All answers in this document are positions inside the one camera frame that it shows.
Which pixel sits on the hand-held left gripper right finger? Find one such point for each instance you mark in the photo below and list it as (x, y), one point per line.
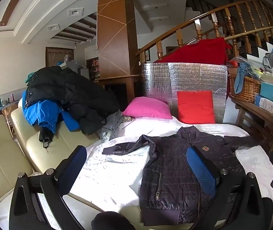
(203, 172)

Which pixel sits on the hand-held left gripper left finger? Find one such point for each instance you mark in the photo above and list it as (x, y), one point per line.
(73, 170)

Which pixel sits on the dark quilted jacket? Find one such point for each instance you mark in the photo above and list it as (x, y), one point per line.
(172, 167)

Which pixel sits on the white bedspread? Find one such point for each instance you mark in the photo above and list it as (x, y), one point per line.
(117, 172)

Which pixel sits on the grey cloth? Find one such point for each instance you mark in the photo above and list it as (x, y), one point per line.
(112, 124)

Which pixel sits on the blue jacket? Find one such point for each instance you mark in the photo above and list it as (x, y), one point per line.
(43, 112)

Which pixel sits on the wooden side table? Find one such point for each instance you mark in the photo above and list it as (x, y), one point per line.
(251, 115)

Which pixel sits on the red pillow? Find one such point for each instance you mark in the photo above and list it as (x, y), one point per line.
(195, 106)

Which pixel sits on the white tissue pack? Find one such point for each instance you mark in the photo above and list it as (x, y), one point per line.
(267, 105)

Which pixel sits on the cream leather sofa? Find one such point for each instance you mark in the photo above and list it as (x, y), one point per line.
(4, 153)

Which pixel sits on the black puffer coat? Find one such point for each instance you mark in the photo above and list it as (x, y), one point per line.
(74, 88)

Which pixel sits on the pink pillow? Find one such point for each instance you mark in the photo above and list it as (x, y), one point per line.
(148, 107)

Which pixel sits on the wicker basket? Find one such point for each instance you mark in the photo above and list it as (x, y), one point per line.
(247, 88)

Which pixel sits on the silver foil insulation panel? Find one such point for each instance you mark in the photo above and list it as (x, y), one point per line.
(187, 76)

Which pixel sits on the dark wooden cabinet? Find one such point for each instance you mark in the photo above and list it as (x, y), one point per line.
(131, 86)

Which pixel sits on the grey refrigerator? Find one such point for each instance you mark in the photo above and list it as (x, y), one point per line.
(73, 66)

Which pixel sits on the blue cloth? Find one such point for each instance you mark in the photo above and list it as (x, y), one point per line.
(243, 74)

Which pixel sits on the red cloth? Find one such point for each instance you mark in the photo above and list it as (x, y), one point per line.
(199, 52)

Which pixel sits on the wooden stair railing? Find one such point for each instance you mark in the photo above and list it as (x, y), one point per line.
(159, 50)

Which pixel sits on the wooden pillar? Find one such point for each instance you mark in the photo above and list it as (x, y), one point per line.
(112, 40)

